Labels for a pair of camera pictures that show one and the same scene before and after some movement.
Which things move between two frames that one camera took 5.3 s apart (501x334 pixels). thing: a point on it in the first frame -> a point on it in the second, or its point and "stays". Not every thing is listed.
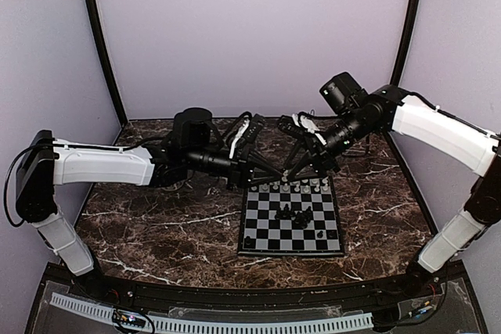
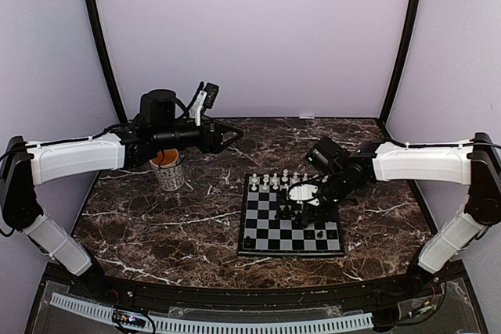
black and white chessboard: [298, 217] stays
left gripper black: [242, 170] -> [215, 145]
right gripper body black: [319, 152] -> [331, 213]
